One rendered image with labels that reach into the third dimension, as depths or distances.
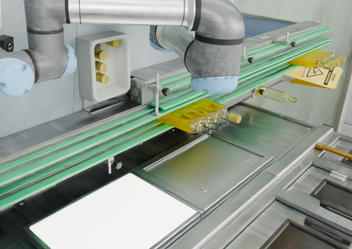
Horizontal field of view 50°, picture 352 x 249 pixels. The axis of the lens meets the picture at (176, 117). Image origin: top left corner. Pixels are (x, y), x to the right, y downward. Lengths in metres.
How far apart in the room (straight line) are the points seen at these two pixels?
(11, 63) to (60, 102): 0.62
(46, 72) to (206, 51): 0.35
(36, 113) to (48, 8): 0.60
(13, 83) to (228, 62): 0.46
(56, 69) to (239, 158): 0.89
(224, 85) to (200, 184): 0.54
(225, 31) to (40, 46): 0.40
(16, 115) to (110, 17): 0.61
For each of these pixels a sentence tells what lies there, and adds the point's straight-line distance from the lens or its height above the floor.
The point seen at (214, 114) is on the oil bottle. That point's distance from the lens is 1.52.
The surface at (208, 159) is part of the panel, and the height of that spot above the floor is 1.14.
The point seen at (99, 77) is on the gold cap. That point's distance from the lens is 1.41.
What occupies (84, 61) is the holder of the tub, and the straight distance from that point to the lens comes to 1.36.
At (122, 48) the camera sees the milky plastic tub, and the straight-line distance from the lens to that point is 1.43.
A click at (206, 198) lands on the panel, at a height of 1.28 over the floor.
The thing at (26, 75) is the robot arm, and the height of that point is 1.17.
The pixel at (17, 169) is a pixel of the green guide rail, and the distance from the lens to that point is 1.17.
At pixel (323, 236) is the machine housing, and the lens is 1.31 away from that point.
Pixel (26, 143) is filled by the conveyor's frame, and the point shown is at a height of 0.84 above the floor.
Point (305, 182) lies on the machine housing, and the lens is 1.54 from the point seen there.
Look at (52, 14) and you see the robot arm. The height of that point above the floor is 1.16.
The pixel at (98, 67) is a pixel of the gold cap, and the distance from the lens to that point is 1.39.
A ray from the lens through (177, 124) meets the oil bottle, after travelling 1.48.
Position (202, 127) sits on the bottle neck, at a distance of 1.43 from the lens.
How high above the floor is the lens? 1.85
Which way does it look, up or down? 36 degrees down
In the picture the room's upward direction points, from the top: 112 degrees clockwise
